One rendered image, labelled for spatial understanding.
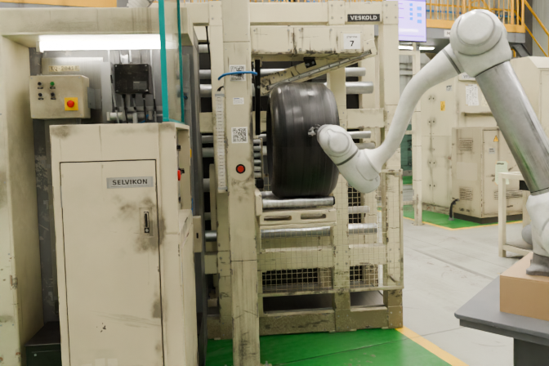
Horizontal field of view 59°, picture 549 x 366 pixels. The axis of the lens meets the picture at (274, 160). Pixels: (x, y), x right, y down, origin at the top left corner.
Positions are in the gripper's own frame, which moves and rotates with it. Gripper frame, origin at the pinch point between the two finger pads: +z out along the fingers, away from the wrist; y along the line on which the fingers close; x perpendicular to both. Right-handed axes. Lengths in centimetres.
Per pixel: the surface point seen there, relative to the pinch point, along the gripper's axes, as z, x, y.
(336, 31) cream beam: 57, -44, -20
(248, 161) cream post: 21.5, 17.4, 29.1
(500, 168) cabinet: 377, 108, -308
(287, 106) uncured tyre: 9.5, -8.9, 11.6
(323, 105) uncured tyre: 9.3, -8.9, -4.5
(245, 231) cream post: 17, 51, 32
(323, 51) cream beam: 55, -34, -13
